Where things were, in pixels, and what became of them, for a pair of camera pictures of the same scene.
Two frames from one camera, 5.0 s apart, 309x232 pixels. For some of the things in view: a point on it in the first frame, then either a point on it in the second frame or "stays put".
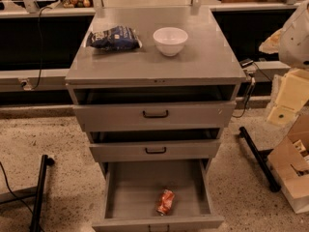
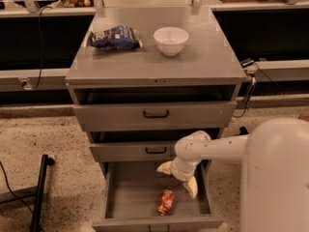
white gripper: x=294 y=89 to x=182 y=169
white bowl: x=170 y=41 stays put
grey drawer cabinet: x=154 y=87 stays put
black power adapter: x=245 y=63 stays put
